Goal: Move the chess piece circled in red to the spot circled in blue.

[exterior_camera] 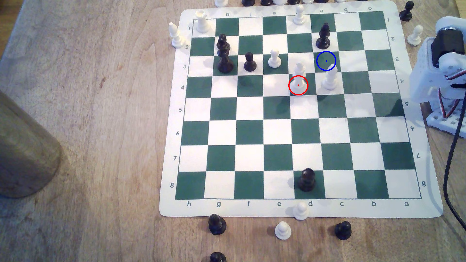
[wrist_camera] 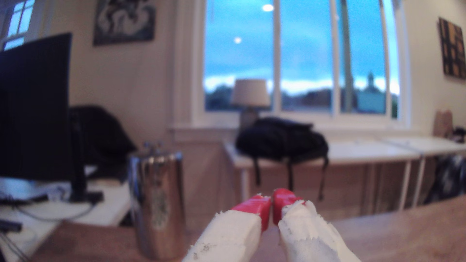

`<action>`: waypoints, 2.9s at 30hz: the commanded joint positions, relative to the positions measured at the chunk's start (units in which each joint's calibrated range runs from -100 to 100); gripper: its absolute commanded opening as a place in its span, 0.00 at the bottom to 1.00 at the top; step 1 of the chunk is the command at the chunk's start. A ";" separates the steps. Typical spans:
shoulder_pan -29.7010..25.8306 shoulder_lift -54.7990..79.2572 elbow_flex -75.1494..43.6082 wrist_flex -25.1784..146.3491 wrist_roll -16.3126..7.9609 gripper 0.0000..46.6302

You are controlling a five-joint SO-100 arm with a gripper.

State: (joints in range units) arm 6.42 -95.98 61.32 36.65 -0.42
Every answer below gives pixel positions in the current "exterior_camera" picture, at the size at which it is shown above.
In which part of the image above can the black cable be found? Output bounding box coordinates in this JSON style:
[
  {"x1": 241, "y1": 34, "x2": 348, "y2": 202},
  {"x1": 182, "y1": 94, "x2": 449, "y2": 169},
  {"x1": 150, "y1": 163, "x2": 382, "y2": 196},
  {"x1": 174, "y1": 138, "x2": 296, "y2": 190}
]
[{"x1": 443, "y1": 82, "x2": 466, "y2": 228}]

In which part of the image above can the white chess rook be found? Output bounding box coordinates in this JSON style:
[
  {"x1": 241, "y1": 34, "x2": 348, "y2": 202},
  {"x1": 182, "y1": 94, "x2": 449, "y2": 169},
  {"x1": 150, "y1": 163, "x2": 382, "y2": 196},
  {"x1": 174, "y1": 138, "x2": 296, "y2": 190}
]
[{"x1": 194, "y1": 10, "x2": 212, "y2": 34}]

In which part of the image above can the tall white chess piece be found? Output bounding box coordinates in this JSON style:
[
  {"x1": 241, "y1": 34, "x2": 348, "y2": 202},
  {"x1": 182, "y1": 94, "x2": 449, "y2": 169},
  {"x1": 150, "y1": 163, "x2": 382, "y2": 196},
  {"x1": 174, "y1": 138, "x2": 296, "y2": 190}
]
[{"x1": 322, "y1": 64, "x2": 339, "y2": 91}]

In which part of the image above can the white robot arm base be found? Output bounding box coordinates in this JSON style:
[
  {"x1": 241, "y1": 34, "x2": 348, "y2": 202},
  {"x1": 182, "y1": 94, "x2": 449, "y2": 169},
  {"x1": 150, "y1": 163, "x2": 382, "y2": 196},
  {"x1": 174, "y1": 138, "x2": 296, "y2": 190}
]
[{"x1": 426, "y1": 102, "x2": 466, "y2": 139}]

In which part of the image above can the white chess bishop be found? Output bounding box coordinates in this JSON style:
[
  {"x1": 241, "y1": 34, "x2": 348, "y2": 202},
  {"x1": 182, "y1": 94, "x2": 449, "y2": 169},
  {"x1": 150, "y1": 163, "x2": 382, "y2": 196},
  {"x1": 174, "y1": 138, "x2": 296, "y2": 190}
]
[{"x1": 168, "y1": 23, "x2": 186, "y2": 49}]

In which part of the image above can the black chess king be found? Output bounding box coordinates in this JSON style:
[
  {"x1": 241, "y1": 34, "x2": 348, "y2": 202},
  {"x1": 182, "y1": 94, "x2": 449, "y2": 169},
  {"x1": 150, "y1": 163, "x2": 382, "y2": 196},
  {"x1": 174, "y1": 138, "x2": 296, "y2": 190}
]
[{"x1": 217, "y1": 49, "x2": 234, "y2": 74}]

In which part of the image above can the green white chess board mat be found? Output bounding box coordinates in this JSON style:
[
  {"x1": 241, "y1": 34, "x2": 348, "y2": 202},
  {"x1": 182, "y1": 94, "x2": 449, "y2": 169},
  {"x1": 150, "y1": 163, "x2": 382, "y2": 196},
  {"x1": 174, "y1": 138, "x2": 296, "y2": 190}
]
[{"x1": 159, "y1": 0, "x2": 444, "y2": 219}]

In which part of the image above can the white pawn d4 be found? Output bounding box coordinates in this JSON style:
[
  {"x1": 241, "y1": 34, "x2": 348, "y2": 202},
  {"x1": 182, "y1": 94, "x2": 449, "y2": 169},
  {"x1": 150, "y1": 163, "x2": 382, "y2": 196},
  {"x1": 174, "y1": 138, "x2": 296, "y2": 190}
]
[{"x1": 290, "y1": 62, "x2": 308, "y2": 96}]

